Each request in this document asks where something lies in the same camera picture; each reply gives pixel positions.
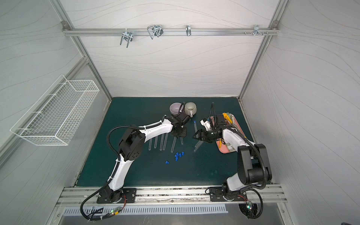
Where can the test tube six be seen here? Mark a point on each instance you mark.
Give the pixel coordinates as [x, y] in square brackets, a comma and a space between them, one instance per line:
[173, 144]

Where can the green table mat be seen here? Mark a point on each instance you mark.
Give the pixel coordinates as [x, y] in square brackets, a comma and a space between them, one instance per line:
[206, 166]

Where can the white wire basket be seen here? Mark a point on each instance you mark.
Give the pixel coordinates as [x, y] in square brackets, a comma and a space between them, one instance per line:
[55, 117]

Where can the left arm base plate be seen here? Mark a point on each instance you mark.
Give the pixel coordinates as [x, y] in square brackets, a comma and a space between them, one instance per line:
[126, 195]

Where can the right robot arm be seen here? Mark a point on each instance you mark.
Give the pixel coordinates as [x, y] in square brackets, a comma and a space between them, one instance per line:
[253, 166]

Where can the test tube eight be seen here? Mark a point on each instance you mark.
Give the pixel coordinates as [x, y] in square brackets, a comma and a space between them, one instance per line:
[195, 126]

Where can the test tube five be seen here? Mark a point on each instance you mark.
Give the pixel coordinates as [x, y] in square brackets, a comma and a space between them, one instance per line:
[165, 142]

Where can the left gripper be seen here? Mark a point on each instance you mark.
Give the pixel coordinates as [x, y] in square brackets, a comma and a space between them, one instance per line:
[183, 117]

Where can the test tube three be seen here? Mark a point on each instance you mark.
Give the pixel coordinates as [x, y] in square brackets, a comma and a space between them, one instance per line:
[156, 142]

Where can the aluminium cross bar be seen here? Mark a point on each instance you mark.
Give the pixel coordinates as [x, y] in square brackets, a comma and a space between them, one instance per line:
[168, 32]

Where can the grey ribbed mug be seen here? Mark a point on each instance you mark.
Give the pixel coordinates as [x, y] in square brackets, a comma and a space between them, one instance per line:
[190, 109]

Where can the metal clamp one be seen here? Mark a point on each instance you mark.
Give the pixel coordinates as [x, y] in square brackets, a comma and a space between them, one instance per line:
[127, 37]

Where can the pink tray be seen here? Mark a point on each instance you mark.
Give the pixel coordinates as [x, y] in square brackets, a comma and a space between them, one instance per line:
[224, 146]

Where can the test tube two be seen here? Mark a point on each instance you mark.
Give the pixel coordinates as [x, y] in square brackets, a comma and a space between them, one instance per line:
[150, 145]

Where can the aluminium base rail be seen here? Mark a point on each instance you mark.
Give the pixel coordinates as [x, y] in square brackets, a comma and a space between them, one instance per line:
[74, 196]

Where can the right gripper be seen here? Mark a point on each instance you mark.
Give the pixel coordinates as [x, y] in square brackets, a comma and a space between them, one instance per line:
[217, 121]

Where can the yellow tongs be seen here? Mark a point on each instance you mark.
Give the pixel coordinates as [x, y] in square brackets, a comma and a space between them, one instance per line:
[227, 118]

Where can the test tube ten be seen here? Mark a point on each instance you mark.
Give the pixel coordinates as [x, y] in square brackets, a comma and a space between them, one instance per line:
[197, 148]

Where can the metal clamp two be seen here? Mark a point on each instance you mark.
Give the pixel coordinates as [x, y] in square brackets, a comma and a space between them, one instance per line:
[155, 31]

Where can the test tube four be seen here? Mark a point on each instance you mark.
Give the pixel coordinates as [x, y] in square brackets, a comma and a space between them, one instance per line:
[161, 142]

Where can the purple bowl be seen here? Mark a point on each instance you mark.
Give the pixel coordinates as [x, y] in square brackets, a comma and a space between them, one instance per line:
[176, 108]

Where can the metal clamp three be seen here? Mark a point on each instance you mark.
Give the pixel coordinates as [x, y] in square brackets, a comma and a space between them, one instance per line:
[188, 30]

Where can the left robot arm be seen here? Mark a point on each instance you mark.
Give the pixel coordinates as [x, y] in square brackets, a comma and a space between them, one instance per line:
[130, 149]

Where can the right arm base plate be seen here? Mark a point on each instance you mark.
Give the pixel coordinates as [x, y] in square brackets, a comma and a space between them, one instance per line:
[222, 194]

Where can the metal clamp four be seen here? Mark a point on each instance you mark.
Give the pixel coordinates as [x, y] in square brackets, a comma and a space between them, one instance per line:
[256, 32]

